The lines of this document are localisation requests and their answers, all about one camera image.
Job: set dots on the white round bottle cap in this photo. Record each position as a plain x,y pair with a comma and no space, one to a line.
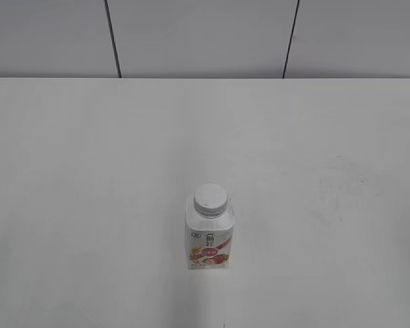
210,200

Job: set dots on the white yili changqing yogurt bottle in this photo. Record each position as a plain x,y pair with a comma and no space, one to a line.
208,240

